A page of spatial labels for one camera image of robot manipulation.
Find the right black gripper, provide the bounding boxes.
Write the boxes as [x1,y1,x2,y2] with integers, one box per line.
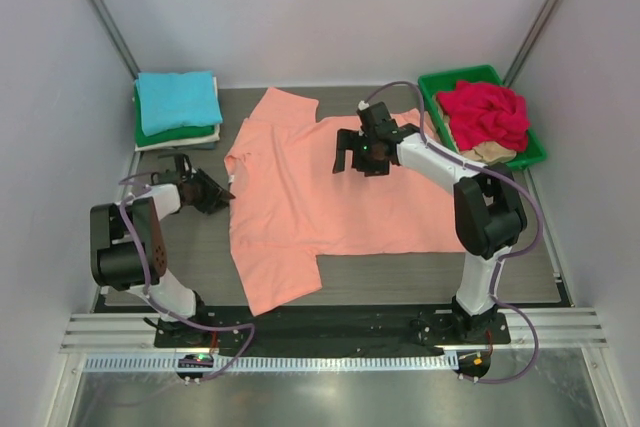
[333,129,389,177]

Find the salmon pink t shirt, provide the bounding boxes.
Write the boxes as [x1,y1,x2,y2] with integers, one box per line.
[224,88,463,316]

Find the green plastic tray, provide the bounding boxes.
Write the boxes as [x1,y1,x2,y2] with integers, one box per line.
[418,65,546,170]

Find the red t shirt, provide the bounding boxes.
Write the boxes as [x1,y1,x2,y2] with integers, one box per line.
[434,80,530,153]

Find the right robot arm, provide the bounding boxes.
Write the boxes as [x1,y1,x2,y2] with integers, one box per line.
[333,102,527,343]

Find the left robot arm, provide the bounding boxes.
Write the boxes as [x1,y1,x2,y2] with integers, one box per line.
[90,154,235,347]

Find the folded white shirt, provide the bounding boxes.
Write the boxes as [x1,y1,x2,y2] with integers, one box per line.
[134,77,221,152]

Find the folded green shirt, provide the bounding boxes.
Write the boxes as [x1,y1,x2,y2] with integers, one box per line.
[133,86,221,149]

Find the tan t shirt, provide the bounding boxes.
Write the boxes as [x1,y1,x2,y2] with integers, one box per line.
[432,95,517,165]

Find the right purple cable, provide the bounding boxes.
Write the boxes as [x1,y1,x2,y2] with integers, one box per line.
[364,80,546,386]

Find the purple cable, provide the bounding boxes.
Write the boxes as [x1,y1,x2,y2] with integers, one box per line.
[117,171,256,383]
[364,80,546,386]

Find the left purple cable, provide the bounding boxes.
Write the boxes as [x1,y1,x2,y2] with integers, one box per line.
[117,171,256,383]

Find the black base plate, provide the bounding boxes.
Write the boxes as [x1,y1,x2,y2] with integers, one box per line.
[144,304,511,358]

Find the slotted cable duct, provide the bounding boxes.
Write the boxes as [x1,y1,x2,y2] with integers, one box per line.
[83,352,459,375]

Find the left corner frame post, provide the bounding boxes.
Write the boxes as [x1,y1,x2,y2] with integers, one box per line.
[88,0,140,79]

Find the corner frame post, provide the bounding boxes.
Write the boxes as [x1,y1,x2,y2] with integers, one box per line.
[88,0,140,79]
[502,0,563,87]

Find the aluminium frame rail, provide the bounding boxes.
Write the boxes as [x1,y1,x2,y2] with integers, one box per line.
[59,308,608,353]

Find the right corner frame post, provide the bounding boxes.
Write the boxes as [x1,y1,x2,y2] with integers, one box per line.
[502,0,563,87]

